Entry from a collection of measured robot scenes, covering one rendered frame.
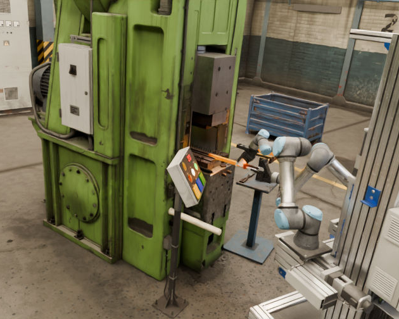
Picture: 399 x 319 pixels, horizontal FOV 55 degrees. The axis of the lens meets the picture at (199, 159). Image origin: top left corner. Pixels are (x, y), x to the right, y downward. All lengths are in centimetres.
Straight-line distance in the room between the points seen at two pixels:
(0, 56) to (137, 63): 493
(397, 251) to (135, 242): 197
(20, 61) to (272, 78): 715
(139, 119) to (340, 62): 845
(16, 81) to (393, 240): 674
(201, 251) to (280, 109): 404
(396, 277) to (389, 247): 15
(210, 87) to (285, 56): 913
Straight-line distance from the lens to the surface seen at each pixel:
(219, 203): 315
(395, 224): 209
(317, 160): 255
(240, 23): 322
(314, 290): 223
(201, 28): 277
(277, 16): 1190
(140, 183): 305
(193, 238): 322
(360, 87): 1063
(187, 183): 230
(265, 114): 693
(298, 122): 665
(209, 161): 294
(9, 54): 758
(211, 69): 269
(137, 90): 285
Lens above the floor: 206
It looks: 21 degrees down
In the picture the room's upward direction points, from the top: 5 degrees clockwise
